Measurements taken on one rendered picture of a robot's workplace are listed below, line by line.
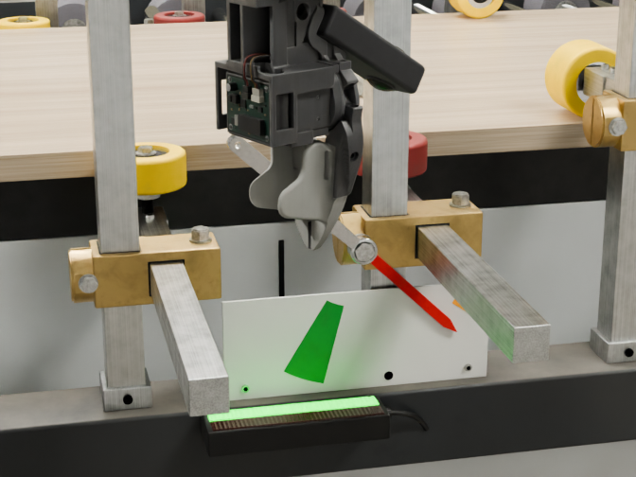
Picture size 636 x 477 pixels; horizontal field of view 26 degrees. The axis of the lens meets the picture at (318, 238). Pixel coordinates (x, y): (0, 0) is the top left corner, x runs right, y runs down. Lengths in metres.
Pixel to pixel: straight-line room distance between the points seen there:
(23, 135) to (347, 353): 0.43
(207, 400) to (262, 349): 0.29
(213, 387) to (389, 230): 0.33
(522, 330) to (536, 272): 0.54
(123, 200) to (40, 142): 0.24
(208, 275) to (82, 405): 0.18
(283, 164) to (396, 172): 0.23
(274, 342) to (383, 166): 0.19
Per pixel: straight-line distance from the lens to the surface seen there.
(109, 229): 1.24
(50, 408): 1.32
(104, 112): 1.21
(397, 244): 1.29
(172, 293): 1.17
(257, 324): 1.28
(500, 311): 1.09
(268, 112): 0.99
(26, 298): 1.49
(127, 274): 1.25
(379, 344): 1.32
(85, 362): 1.52
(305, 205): 1.03
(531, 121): 1.53
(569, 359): 1.42
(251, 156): 1.17
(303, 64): 1.01
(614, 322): 1.41
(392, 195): 1.28
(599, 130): 1.33
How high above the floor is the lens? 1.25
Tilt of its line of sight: 18 degrees down
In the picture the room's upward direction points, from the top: straight up
